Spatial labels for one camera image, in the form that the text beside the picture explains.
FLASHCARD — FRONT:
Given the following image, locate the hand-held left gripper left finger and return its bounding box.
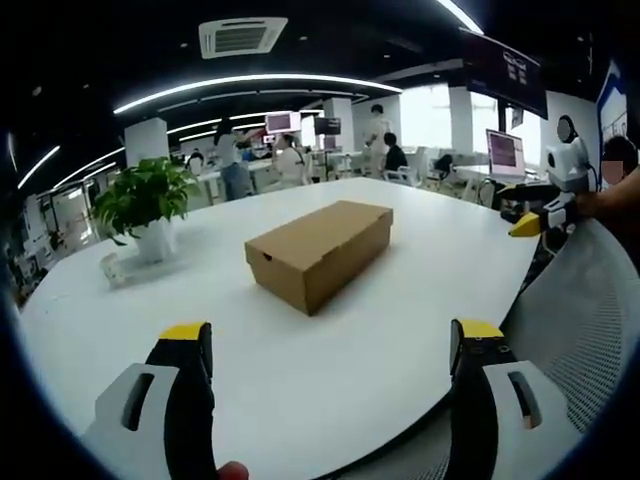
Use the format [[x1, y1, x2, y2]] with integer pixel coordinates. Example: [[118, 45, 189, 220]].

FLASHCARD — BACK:
[[79, 322, 219, 480]]

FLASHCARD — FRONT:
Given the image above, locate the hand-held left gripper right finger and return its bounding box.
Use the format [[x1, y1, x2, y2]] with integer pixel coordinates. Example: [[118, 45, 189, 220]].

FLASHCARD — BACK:
[[447, 318, 586, 480]]

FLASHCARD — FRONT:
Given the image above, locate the brown cardboard shoe box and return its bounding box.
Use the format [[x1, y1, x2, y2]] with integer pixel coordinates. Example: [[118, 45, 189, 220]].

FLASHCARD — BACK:
[[244, 200, 395, 318]]

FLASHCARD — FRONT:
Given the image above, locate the person's left hand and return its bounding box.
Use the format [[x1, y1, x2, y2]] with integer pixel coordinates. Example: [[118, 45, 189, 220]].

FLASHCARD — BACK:
[[216, 461, 250, 480]]

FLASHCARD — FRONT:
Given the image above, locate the black and yellow device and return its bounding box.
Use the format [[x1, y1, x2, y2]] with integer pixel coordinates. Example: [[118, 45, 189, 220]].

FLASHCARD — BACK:
[[499, 182, 559, 224]]

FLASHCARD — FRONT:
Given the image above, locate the pink computer monitor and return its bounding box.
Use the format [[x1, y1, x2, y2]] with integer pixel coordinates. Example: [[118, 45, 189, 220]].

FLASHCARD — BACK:
[[485, 128, 527, 176]]

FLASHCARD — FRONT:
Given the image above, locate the hanging dark display screen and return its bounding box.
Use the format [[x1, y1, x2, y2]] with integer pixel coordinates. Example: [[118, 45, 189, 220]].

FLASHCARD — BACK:
[[458, 27, 548, 120]]

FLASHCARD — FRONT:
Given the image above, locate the grey mesh office chair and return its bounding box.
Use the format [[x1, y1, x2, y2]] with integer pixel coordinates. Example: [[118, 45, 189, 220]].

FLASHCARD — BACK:
[[319, 217, 640, 480]]

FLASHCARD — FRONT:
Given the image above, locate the white office chair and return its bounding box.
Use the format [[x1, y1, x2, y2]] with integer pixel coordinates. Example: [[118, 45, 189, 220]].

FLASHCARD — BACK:
[[381, 167, 420, 187]]

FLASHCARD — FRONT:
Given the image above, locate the green potted plant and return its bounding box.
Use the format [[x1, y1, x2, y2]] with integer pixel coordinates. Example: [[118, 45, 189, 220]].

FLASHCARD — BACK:
[[91, 156, 201, 265]]

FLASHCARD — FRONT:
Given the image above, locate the pink hanging screen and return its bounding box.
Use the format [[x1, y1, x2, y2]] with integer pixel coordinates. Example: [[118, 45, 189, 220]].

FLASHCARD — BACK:
[[264, 111, 302, 135]]

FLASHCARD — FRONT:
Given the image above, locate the white ceiling air vent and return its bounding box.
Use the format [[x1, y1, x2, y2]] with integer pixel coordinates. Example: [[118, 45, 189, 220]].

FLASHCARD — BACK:
[[198, 17, 290, 61]]

